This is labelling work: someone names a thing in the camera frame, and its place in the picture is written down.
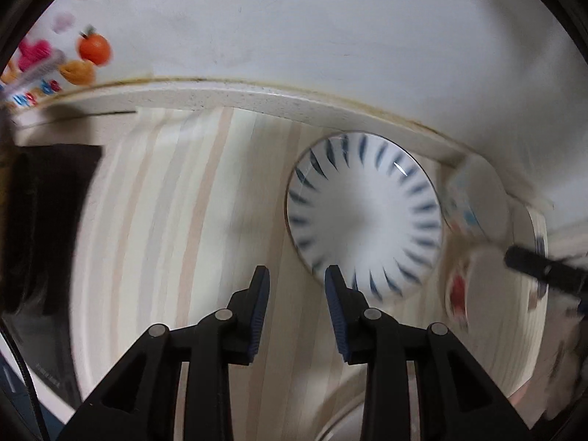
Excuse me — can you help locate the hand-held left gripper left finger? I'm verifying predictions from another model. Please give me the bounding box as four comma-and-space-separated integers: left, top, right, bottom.
55, 265, 270, 441

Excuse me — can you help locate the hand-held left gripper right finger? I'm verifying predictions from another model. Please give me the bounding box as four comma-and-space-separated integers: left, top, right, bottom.
324, 265, 536, 441

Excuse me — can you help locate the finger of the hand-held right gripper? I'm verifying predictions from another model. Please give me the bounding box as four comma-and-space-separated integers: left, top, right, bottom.
504, 244, 588, 295

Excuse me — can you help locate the white plate with blue rays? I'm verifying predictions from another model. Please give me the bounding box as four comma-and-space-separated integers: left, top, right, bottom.
285, 132, 445, 306

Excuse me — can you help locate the white bowl with blue pattern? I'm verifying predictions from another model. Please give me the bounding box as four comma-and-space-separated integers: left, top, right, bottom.
440, 153, 549, 334

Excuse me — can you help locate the white plate with dark rim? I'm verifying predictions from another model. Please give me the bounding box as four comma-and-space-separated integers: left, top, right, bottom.
316, 367, 368, 441

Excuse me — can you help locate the black gas stove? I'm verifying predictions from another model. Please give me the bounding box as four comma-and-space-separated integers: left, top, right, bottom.
0, 144, 104, 409

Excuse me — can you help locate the white cloud wall sticker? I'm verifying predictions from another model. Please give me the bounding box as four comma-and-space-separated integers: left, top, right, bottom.
51, 10, 75, 34

